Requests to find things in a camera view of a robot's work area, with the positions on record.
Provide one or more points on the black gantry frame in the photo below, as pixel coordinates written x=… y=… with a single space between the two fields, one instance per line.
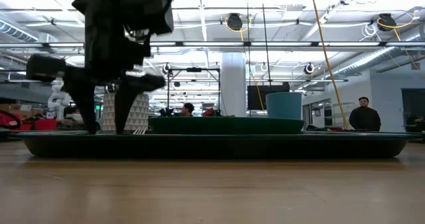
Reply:
x=194 y=69

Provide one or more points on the green plate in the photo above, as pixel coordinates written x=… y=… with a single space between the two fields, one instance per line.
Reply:
x=225 y=126

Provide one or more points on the person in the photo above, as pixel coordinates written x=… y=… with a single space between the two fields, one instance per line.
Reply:
x=364 y=119
x=188 y=108

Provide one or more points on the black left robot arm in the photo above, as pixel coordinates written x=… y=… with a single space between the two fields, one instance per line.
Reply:
x=152 y=11

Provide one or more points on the succulent in patterned white pot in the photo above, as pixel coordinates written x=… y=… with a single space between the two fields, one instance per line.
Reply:
x=141 y=112

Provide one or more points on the dark green tray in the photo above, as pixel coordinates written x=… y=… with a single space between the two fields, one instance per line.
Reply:
x=212 y=147

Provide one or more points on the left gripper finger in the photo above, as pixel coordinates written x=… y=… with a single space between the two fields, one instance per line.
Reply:
x=79 y=81
x=133 y=84

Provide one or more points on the red bin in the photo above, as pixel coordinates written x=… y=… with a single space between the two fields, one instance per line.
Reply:
x=44 y=124

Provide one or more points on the white pillar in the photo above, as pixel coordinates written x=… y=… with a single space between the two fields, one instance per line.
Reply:
x=233 y=84

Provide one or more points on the black monitor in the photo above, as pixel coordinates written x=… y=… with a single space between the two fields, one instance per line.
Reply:
x=255 y=97

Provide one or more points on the light blue cup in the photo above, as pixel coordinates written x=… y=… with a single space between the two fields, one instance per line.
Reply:
x=284 y=106

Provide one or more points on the long light bar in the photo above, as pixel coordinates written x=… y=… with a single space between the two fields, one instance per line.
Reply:
x=232 y=44

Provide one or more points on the dark glass door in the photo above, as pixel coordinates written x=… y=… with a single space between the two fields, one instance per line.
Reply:
x=413 y=104

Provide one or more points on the black aluminium table frame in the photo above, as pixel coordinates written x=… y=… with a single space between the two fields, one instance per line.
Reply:
x=6 y=136

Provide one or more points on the cardboard boxes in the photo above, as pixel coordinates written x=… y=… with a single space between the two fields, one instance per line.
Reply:
x=13 y=108

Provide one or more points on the red bag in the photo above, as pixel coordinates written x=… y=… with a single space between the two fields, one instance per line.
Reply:
x=6 y=121

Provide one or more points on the silver ventilation duct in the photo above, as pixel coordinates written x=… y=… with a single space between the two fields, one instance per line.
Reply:
x=20 y=33
x=372 y=59

